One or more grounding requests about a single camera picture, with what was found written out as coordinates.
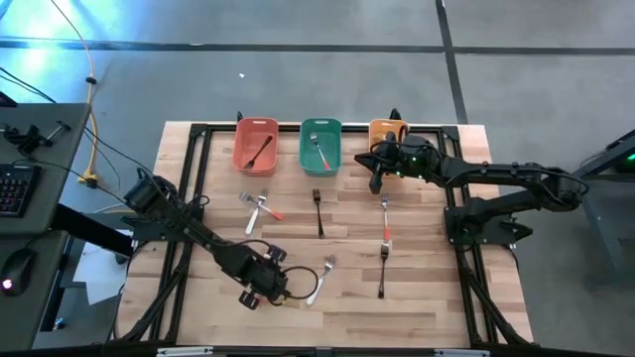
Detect white-handled silver fork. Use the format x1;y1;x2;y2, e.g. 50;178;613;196
306;254;338;306
244;188;270;237

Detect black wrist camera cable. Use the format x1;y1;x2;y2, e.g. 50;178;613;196
279;265;320;302

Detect yellow power cable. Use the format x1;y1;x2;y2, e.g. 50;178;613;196
48;0;99;188

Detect coral red plastic bin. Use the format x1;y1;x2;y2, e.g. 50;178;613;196
232;116;280;178

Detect black fork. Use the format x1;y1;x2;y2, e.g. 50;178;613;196
312;188;325;239
243;134;274;171
377;241;391;299

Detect black clamp mount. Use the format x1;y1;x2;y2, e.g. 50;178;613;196
2;120;73;156

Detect black desk support bar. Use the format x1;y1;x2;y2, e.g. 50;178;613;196
49;202;135;259

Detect grey desk with keyboard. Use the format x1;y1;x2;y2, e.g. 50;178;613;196
0;102;93;235

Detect green plastic bin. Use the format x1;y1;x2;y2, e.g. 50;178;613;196
299;117;343;178

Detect black device with green light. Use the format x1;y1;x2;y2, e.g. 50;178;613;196
613;148;635;175

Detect red-handled silver fork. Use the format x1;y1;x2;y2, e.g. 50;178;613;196
238;191;286;221
310;132;332;172
380;193;391;243

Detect silver metal bracket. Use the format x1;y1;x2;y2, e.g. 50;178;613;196
156;346;214;357
434;348;491;357

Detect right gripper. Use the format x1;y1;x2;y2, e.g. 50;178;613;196
353;131;416;194

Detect black computer mouse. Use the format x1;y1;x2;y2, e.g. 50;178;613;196
0;247;37;298

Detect white paper sheet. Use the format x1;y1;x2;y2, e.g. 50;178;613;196
72;241;131;306

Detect grey desk with mouse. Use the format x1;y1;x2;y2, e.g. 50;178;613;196
0;230;69;352

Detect dark metal side table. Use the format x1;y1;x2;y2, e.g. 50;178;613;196
545;127;635;289

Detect black table edge rail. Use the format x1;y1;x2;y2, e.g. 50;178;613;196
0;344;635;357

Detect black floor cable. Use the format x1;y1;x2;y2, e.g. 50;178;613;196
81;126;154;176

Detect black backlit keyboard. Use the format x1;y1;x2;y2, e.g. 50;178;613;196
0;165;43;218

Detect black aluminium table frame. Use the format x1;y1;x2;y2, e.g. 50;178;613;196
107;107;536;348

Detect yellow-orange plastic bin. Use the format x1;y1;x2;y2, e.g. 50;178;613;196
367;118;411;150

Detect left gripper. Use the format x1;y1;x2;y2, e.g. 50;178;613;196
236;244;290;311

